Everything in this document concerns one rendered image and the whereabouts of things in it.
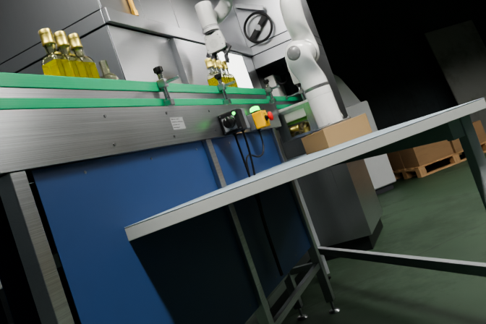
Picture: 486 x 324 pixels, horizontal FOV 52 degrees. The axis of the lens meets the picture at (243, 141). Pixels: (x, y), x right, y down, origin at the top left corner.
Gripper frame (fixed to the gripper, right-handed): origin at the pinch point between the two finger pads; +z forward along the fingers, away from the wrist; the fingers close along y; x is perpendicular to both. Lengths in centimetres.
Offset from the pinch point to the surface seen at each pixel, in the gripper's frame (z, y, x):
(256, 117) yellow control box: 36, 20, -35
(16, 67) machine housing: -18, -64, -68
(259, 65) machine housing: -9, -12, 95
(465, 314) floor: 133, 72, -34
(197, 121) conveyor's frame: 34, 16, -81
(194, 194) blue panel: 57, 14, -95
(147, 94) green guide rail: 24, 14, -103
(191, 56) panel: -7.3, -12.1, -7.0
